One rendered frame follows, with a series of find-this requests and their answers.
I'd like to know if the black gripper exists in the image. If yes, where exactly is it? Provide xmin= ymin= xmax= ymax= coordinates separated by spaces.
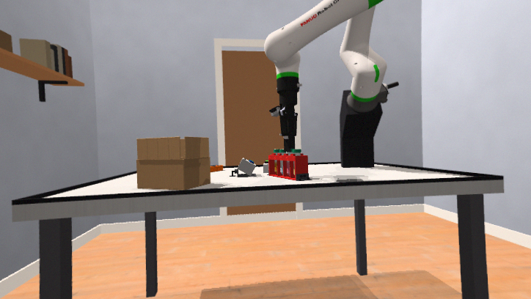
xmin=279 ymin=91 xmax=298 ymax=152

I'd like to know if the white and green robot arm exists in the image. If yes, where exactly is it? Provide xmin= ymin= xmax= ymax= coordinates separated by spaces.
xmin=264 ymin=0 xmax=399 ymax=112

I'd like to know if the orange pocket multimeter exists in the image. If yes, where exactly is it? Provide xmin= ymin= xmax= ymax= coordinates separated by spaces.
xmin=210 ymin=165 xmax=223 ymax=172

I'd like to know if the grey button panel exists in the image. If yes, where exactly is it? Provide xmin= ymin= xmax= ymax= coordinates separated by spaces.
xmin=230 ymin=158 xmax=256 ymax=177

